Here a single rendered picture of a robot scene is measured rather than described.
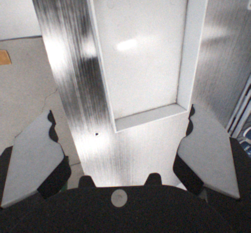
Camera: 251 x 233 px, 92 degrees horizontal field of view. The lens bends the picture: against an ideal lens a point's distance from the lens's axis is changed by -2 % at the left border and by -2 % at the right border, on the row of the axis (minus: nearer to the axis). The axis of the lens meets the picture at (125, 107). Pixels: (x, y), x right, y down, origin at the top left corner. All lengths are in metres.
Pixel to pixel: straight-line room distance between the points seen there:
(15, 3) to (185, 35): 0.31
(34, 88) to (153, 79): 1.04
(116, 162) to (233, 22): 0.51
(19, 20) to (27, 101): 1.04
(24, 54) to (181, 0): 1.03
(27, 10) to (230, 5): 0.42
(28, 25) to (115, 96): 0.19
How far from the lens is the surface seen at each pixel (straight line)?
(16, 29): 0.28
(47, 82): 1.17
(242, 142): 0.73
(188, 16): 0.34
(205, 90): 0.46
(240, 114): 0.64
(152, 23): 0.30
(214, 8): 0.40
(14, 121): 1.41
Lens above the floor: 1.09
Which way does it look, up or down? 56 degrees down
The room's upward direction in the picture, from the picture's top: 147 degrees clockwise
